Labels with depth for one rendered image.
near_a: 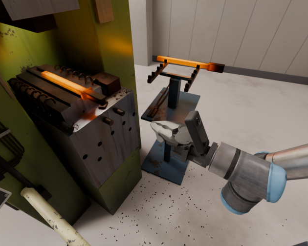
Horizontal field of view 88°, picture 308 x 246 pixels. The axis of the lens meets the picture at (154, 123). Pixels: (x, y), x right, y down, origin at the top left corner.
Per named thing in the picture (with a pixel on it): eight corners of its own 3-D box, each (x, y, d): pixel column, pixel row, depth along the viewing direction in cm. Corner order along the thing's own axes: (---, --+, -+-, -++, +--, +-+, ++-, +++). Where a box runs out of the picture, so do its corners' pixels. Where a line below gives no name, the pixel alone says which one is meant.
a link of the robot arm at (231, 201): (256, 199, 54) (276, 182, 45) (238, 224, 48) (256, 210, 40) (231, 179, 59) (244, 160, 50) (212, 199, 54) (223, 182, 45)
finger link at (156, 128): (145, 138, 54) (169, 150, 51) (144, 126, 50) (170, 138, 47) (150, 133, 56) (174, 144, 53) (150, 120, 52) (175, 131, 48)
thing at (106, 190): (142, 177, 145) (139, 144, 113) (113, 215, 122) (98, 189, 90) (99, 149, 167) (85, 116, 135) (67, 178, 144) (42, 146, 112)
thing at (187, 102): (200, 97, 122) (200, 95, 120) (185, 133, 96) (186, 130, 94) (163, 89, 131) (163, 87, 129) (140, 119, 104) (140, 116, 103)
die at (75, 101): (104, 100, 75) (99, 84, 70) (67, 125, 63) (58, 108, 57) (52, 76, 92) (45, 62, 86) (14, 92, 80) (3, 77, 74)
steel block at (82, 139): (139, 144, 113) (133, 90, 82) (98, 189, 90) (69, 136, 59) (85, 115, 135) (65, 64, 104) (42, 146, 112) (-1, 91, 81)
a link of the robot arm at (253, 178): (269, 212, 40) (293, 195, 33) (218, 185, 45) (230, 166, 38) (272, 181, 45) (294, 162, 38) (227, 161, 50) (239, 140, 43)
